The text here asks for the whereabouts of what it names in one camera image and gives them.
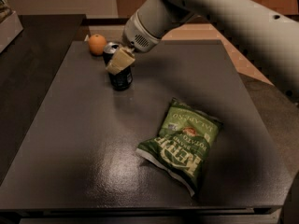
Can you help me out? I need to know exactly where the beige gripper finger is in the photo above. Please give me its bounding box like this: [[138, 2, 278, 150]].
[[106, 47, 135, 75]]

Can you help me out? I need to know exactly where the orange fruit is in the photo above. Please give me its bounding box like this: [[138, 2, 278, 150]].
[[88, 35, 107, 56]]

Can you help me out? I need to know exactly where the black pepsi can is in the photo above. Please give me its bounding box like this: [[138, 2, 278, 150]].
[[103, 42, 133, 91]]

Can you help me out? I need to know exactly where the white box on counter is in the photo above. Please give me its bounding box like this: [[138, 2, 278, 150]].
[[0, 0, 23, 53]]

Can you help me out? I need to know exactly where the green jalapeno chip bag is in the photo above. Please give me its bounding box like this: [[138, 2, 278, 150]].
[[136, 98, 222, 196]]

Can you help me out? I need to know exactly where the dark side counter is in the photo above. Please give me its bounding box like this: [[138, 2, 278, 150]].
[[0, 14, 86, 184]]

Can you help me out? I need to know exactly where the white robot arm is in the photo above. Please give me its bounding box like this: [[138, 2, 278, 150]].
[[107, 0, 299, 102]]

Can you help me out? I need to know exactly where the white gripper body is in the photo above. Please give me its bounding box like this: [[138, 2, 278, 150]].
[[121, 12, 161, 52]]

